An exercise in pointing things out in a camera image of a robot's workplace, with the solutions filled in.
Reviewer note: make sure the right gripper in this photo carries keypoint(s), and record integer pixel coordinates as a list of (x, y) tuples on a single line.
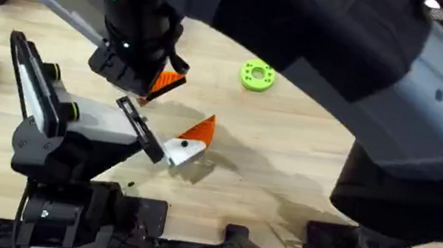
[(138, 34)]

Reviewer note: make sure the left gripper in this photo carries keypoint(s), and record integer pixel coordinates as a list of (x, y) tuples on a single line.
[(104, 122)]

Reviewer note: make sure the orange ribbed wedge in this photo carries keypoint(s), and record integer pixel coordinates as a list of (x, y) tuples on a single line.
[(166, 83)]

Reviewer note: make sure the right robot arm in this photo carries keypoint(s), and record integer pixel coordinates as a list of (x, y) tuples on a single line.
[(424, 104)]

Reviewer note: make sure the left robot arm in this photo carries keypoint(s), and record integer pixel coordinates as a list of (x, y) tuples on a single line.
[(61, 214)]

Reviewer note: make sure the small black screw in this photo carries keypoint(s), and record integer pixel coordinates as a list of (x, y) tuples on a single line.
[(131, 184)]

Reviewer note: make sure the green disc with holes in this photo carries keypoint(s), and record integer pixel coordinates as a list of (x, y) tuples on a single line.
[(249, 80)]

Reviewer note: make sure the left wrist upright black plate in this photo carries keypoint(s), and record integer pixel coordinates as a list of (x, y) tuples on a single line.
[(31, 88)]

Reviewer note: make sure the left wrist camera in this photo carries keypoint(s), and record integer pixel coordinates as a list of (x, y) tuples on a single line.
[(61, 93)]

